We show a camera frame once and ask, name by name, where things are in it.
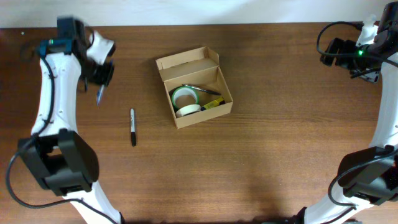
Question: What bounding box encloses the blue pen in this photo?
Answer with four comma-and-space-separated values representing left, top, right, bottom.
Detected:
96, 85, 106, 106

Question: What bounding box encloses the black permanent marker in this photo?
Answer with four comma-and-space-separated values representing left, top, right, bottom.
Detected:
130, 108, 137, 147

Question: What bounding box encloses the green tape roll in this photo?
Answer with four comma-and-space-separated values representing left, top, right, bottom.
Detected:
171, 86, 199, 110

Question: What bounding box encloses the cream masking tape roll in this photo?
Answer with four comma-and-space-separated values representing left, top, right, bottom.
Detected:
176, 104, 201, 118

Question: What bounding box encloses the cardboard box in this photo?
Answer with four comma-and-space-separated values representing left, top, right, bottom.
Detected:
155, 47, 233, 129

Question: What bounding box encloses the black pen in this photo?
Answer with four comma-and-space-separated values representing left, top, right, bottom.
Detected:
182, 83, 221, 96

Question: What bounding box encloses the yellow highlighter marker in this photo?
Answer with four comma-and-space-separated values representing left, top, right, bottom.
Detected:
201, 97, 225, 111

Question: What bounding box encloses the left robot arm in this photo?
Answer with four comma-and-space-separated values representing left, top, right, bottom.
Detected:
17, 17, 124, 223

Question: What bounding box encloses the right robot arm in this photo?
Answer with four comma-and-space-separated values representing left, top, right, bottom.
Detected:
285, 2, 397, 223

